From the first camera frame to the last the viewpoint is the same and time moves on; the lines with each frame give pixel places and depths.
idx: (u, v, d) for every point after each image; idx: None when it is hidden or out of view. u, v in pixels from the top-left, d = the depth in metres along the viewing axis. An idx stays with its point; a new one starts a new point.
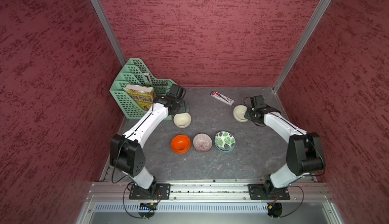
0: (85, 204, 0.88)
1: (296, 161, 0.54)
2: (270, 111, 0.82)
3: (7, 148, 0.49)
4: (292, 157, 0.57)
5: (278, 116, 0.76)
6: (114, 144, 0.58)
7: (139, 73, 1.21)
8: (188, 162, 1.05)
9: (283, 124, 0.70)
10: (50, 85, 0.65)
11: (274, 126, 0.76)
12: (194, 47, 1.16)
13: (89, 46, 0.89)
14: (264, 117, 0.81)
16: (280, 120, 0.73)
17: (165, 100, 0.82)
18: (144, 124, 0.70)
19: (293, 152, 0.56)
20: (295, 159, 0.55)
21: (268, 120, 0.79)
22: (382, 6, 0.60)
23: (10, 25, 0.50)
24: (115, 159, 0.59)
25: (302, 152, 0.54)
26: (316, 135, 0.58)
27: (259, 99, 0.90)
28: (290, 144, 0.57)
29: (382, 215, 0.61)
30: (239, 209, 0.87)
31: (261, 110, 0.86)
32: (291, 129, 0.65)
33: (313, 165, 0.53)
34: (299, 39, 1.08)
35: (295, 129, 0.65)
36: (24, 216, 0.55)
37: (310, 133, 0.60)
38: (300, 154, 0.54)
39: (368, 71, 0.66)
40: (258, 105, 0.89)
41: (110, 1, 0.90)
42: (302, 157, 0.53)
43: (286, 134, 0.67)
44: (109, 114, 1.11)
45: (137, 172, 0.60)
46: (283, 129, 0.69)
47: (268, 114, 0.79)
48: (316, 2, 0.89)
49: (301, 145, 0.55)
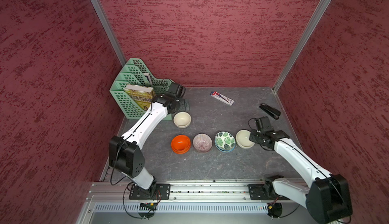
0: (85, 205, 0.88)
1: (320, 209, 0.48)
2: (281, 137, 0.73)
3: (7, 148, 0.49)
4: (312, 201, 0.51)
5: (292, 147, 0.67)
6: (113, 146, 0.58)
7: (139, 73, 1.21)
8: (188, 162, 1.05)
9: (301, 160, 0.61)
10: (50, 86, 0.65)
11: (288, 158, 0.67)
12: (194, 48, 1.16)
13: (89, 46, 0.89)
14: (275, 146, 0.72)
16: (296, 153, 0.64)
17: (164, 100, 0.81)
18: (143, 125, 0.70)
19: (315, 199, 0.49)
20: (316, 204, 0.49)
21: (280, 150, 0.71)
22: (382, 6, 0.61)
23: (11, 25, 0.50)
24: (115, 160, 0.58)
25: (328, 200, 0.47)
26: (342, 178, 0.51)
27: (265, 121, 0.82)
28: (312, 189, 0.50)
29: (382, 215, 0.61)
30: (239, 209, 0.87)
31: (270, 135, 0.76)
32: (312, 171, 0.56)
33: (339, 214, 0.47)
34: (299, 39, 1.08)
35: (316, 171, 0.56)
36: (24, 217, 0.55)
37: (336, 175, 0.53)
38: (326, 203, 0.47)
39: (368, 71, 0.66)
40: (264, 127, 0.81)
41: (110, 1, 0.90)
42: (328, 206, 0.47)
43: (305, 173, 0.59)
44: (109, 114, 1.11)
45: (135, 173, 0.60)
46: (301, 166, 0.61)
47: (280, 143, 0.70)
48: (316, 3, 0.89)
49: (327, 193, 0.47)
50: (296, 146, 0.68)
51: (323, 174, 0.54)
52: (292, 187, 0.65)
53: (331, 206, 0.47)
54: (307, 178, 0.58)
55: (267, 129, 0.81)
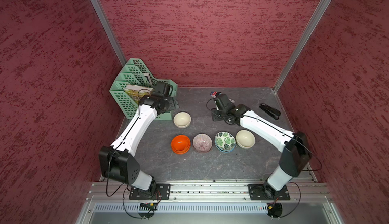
0: (85, 205, 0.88)
1: (293, 168, 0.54)
2: (243, 112, 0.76)
3: (7, 148, 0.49)
4: (284, 162, 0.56)
5: (257, 119, 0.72)
6: (103, 156, 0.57)
7: (139, 73, 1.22)
8: (188, 162, 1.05)
9: (267, 128, 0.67)
10: (50, 86, 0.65)
11: (256, 130, 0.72)
12: (194, 48, 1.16)
13: (89, 46, 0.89)
14: (241, 121, 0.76)
16: (262, 124, 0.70)
17: (152, 101, 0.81)
18: (132, 132, 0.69)
19: (287, 160, 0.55)
20: (288, 164, 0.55)
21: (247, 124, 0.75)
22: (382, 6, 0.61)
23: (11, 25, 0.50)
24: (107, 172, 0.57)
25: (298, 158, 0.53)
26: (303, 134, 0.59)
27: (224, 100, 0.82)
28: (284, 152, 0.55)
29: (382, 216, 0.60)
30: (239, 209, 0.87)
31: (232, 112, 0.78)
32: (278, 135, 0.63)
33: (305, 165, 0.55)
34: (299, 39, 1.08)
35: (282, 134, 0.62)
36: (24, 217, 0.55)
37: (297, 133, 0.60)
38: (298, 161, 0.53)
39: (368, 71, 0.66)
40: (225, 107, 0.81)
41: (110, 1, 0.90)
42: (298, 163, 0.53)
43: (274, 140, 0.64)
44: (109, 114, 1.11)
45: (131, 180, 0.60)
46: (268, 135, 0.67)
47: (245, 118, 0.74)
48: (316, 3, 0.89)
49: (296, 152, 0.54)
50: (259, 117, 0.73)
51: (288, 136, 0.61)
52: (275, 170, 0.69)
53: (300, 161, 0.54)
54: (276, 142, 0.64)
55: (228, 107, 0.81)
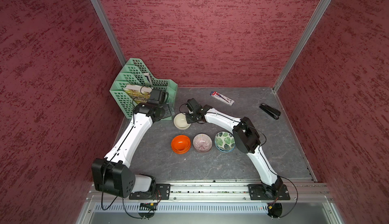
0: (85, 204, 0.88)
1: (242, 144, 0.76)
2: (207, 110, 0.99)
3: (7, 148, 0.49)
4: (237, 143, 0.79)
5: (216, 113, 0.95)
6: (96, 169, 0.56)
7: (139, 73, 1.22)
8: (188, 162, 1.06)
9: (222, 118, 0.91)
10: (50, 86, 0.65)
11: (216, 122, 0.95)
12: (194, 48, 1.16)
13: (89, 46, 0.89)
14: (206, 117, 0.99)
16: (219, 116, 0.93)
17: (147, 108, 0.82)
18: (126, 142, 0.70)
19: (237, 140, 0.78)
20: (239, 143, 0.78)
21: (209, 118, 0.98)
22: (382, 6, 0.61)
23: (10, 25, 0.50)
24: (102, 185, 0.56)
25: (243, 137, 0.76)
26: (246, 118, 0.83)
27: (193, 102, 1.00)
28: (234, 134, 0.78)
29: (382, 216, 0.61)
30: (239, 209, 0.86)
31: (199, 112, 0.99)
32: (231, 122, 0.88)
33: (253, 141, 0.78)
34: (299, 39, 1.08)
35: (232, 121, 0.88)
36: (24, 216, 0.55)
37: (242, 119, 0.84)
38: (243, 139, 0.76)
39: (368, 71, 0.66)
40: (194, 108, 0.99)
41: (110, 1, 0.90)
42: (244, 140, 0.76)
43: (228, 126, 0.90)
44: (109, 114, 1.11)
45: (126, 192, 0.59)
46: (224, 123, 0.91)
47: (208, 114, 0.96)
48: (316, 3, 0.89)
49: (241, 133, 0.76)
50: (216, 111, 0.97)
51: (236, 121, 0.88)
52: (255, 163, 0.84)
53: (246, 139, 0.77)
54: (229, 128, 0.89)
55: (196, 108, 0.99)
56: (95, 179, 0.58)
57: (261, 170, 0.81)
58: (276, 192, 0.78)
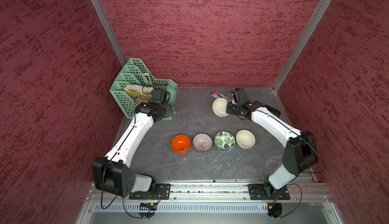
0: (85, 204, 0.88)
1: (294, 163, 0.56)
2: (257, 107, 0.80)
3: (7, 148, 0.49)
4: (288, 158, 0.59)
5: (267, 114, 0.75)
6: (97, 168, 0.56)
7: (139, 73, 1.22)
8: (188, 162, 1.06)
9: (275, 123, 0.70)
10: (50, 86, 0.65)
11: (265, 124, 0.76)
12: (194, 48, 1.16)
13: (89, 46, 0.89)
14: (253, 115, 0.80)
16: (270, 118, 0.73)
17: (148, 108, 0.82)
18: (127, 141, 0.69)
19: (289, 155, 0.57)
20: (291, 161, 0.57)
21: (257, 118, 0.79)
22: (382, 6, 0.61)
23: (11, 25, 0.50)
24: (101, 183, 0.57)
25: (299, 155, 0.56)
26: (310, 134, 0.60)
27: (241, 94, 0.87)
28: (287, 147, 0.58)
29: (382, 216, 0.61)
30: (239, 209, 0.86)
31: (245, 106, 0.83)
32: (285, 132, 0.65)
33: (310, 163, 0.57)
34: (299, 39, 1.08)
35: (289, 131, 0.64)
36: (24, 216, 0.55)
37: (304, 132, 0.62)
38: (298, 157, 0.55)
39: (368, 71, 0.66)
40: (241, 100, 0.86)
41: (110, 1, 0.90)
42: (300, 159, 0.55)
43: (279, 135, 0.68)
44: (109, 114, 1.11)
45: (126, 192, 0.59)
46: (275, 130, 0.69)
47: (256, 112, 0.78)
48: (316, 2, 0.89)
49: (299, 149, 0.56)
50: (269, 112, 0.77)
51: (295, 133, 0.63)
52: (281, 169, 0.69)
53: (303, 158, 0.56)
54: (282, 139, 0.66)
55: (243, 101, 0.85)
56: (95, 178, 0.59)
57: (280, 178, 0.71)
58: (273, 187, 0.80)
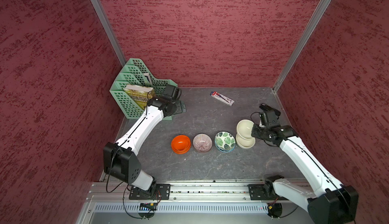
0: (85, 205, 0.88)
1: (323, 218, 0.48)
2: (289, 135, 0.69)
3: (7, 148, 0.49)
4: (316, 209, 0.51)
5: (302, 149, 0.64)
6: (107, 152, 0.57)
7: (139, 73, 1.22)
8: (188, 162, 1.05)
9: (310, 164, 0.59)
10: (50, 86, 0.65)
11: (296, 160, 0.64)
12: (194, 48, 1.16)
13: (89, 46, 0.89)
14: (282, 143, 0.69)
16: (305, 156, 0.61)
17: (160, 102, 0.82)
18: (138, 131, 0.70)
19: (321, 208, 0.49)
20: (320, 214, 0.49)
21: (288, 149, 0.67)
22: (381, 6, 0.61)
23: (11, 25, 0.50)
24: (110, 168, 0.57)
25: (333, 213, 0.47)
26: (354, 190, 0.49)
27: (271, 116, 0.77)
28: (320, 199, 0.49)
29: (382, 216, 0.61)
30: (239, 209, 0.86)
31: (275, 129, 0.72)
32: (322, 179, 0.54)
33: (342, 221, 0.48)
34: (299, 39, 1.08)
35: (326, 180, 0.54)
36: (24, 217, 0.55)
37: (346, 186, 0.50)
38: (331, 214, 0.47)
39: (368, 71, 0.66)
40: (270, 123, 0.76)
41: (110, 1, 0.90)
42: (332, 217, 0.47)
43: (312, 180, 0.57)
44: (109, 114, 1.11)
45: (132, 180, 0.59)
46: (309, 172, 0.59)
47: (287, 141, 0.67)
48: (316, 3, 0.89)
49: (335, 207, 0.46)
50: (304, 147, 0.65)
51: (334, 185, 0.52)
52: (292, 189, 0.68)
53: (336, 216, 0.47)
54: (314, 185, 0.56)
55: (273, 124, 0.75)
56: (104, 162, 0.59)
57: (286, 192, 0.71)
58: (272, 185, 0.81)
